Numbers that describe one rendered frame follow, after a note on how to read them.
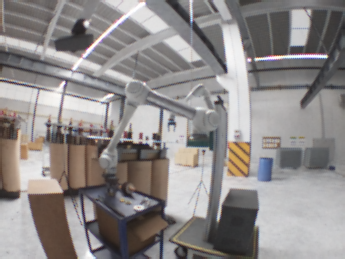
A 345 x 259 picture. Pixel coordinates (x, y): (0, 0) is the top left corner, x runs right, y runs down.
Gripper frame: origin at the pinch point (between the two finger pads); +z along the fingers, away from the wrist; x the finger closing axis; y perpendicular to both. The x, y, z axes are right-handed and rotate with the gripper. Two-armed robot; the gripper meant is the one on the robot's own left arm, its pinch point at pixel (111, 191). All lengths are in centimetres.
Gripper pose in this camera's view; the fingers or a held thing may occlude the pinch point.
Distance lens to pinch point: 131.9
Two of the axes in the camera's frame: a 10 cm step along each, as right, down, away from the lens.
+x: -9.1, -0.2, 4.1
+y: 4.1, 1.0, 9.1
